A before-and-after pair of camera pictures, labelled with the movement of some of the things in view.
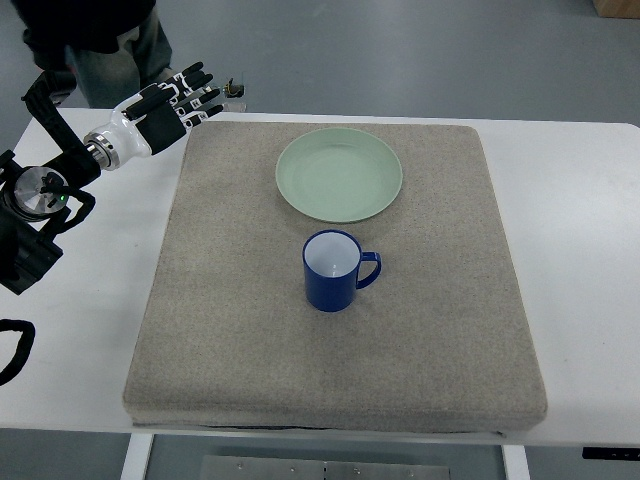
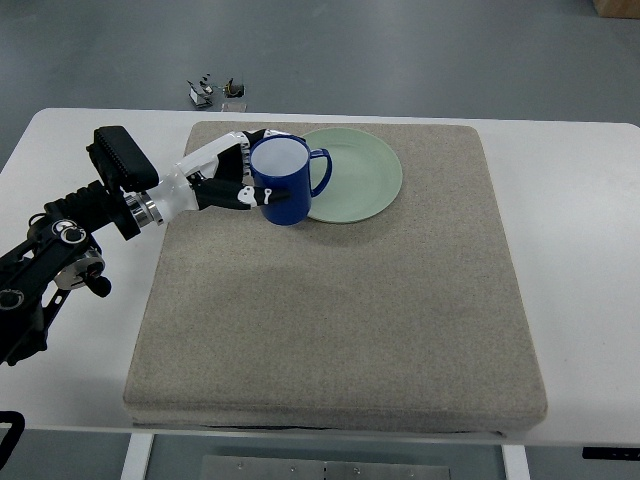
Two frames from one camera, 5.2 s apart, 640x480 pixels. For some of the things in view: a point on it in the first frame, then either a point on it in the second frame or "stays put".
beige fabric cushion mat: (439, 342) stays put
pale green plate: (339, 174) stays put
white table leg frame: (137, 456) stays put
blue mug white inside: (335, 267) → (283, 161)
